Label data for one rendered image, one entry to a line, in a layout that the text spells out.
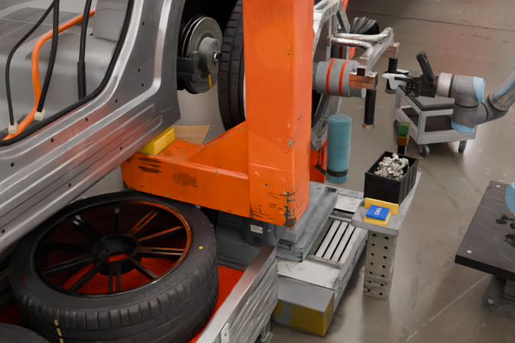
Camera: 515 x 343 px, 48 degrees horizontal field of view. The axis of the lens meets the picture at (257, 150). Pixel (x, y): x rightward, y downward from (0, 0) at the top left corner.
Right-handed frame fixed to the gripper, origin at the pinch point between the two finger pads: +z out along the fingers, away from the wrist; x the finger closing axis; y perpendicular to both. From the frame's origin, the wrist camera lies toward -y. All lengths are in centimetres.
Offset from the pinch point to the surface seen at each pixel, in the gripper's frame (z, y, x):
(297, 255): 22, 70, -38
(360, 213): -4, 38, -44
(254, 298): 20, 51, -87
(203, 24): 74, -16, -14
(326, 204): 22, 68, 0
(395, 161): -11.2, 25.6, -24.2
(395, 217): -16, 38, -42
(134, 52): 66, -23, -72
